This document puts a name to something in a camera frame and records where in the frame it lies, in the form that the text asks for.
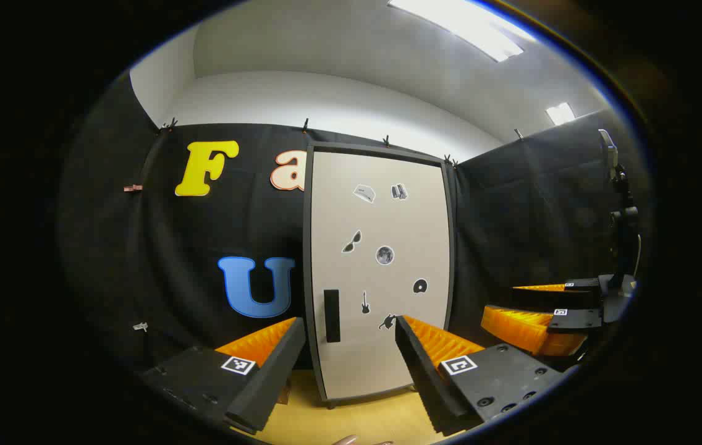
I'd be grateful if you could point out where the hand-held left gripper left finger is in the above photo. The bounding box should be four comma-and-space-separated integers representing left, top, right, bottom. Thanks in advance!
141, 316, 307, 434

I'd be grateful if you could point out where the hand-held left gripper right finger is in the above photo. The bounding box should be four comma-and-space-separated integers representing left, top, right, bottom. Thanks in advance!
394, 314, 565, 436

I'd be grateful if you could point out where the black cabinet door handle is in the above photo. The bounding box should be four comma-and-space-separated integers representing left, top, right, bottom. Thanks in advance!
324, 289, 341, 343

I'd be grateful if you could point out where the beige cabinet door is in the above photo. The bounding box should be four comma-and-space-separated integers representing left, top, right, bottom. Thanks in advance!
311, 150, 452, 401

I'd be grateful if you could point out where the black equipment stand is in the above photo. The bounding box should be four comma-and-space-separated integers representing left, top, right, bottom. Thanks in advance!
598, 129, 641, 291

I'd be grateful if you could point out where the black backdrop cloth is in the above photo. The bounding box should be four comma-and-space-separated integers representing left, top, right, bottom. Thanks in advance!
57, 74, 651, 371

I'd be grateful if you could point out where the small ceiling light panel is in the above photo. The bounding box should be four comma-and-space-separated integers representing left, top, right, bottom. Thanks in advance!
546, 102, 576, 126

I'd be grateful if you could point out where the large ceiling light panel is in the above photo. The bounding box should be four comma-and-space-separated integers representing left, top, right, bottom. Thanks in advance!
388, 0, 537, 63

